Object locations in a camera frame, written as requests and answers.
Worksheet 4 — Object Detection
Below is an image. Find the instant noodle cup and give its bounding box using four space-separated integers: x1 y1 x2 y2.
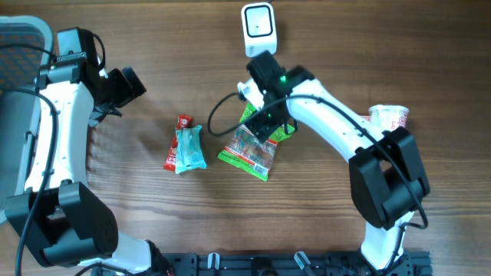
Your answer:
368 104 410 131

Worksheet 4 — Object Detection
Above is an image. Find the teal snack packet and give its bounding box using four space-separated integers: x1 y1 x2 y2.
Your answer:
175 125 207 174

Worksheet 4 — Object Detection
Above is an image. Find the white barcode scanner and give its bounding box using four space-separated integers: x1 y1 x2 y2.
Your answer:
241 2 278 58

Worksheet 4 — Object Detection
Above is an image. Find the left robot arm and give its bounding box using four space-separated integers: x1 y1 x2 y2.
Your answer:
5 28 172 275

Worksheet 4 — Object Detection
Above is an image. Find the red coffee stick sachet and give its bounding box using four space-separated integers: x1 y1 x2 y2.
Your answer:
163 114 193 172

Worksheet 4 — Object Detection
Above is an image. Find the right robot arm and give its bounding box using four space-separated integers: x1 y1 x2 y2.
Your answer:
239 51 430 275

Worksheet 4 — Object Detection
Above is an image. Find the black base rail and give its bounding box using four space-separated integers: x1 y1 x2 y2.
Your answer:
164 250 433 276

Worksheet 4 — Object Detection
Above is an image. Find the black right camera cable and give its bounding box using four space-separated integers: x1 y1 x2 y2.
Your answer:
207 91 429 276

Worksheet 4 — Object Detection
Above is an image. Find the green snack bag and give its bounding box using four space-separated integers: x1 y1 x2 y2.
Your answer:
218 125 290 181

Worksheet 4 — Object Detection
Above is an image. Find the grey plastic shopping basket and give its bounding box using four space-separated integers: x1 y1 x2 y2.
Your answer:
1 15 54 224

